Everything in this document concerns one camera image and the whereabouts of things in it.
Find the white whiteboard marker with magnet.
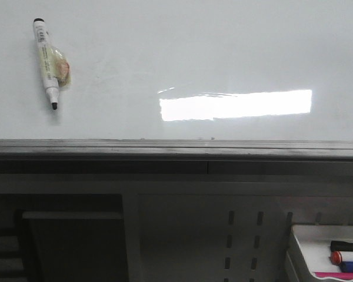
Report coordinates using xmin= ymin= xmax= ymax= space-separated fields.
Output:
xmin=33 ymin=18 xmax=71 ymax=110

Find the large white whiteboard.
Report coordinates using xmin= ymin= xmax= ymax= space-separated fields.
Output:
xmin=0 ymin=1 xmax=353 ymax=142

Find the white slotted pegboard panel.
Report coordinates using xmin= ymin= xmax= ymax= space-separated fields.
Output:
xmin=139 ymin=194 xmax=353 ymax=281

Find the dark panel with white bar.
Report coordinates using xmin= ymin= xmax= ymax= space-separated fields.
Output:
xmin=15 ymin=210 xmax=129 ymax=281

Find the white plastic storage bin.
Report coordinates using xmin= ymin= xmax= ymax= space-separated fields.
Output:
xmin=285 ymin=225 xmax=353 ymax=281

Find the black capped marker in bin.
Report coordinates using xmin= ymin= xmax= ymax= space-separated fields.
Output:
xmin=330 ymin=240 xmax=353 ymax=252

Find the red capped marker in bin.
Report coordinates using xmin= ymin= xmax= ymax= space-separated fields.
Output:
xmin=330 ymin=251 xmax=353 ymax=265

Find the pink item in bin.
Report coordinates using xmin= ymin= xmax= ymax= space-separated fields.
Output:
xmin=314 ymin=272 xmax=353 ymax=280

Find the blue capped marker in bin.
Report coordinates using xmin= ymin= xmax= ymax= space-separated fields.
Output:
xmin=339 ymin=261 xmax=353 ymax=273

